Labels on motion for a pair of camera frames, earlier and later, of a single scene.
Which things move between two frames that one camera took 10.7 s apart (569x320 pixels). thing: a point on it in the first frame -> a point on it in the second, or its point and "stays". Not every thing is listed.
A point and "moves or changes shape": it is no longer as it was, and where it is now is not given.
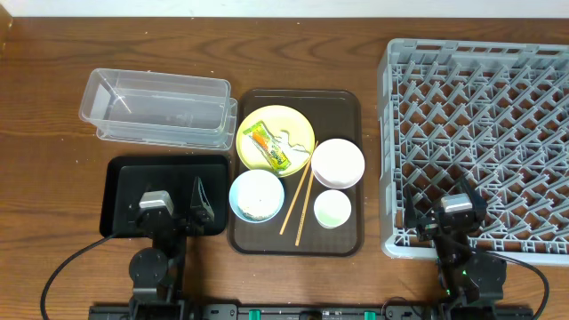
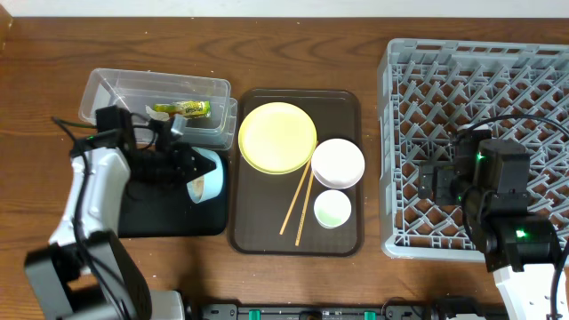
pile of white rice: (259, 195) moves or changes shape
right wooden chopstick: (304, 208) stays
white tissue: (296, 152) -> (157, 116)
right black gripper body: (428, 232) -> (448, 186)
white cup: (332, 209) stays
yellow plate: (276, 138) stays
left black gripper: (173, 220) -> (176, 162)
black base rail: (309, 311) stays
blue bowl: (256, 196) -> (210, 185)
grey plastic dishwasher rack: (496, 112) stays
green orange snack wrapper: (260, 133) -> (193, 108)
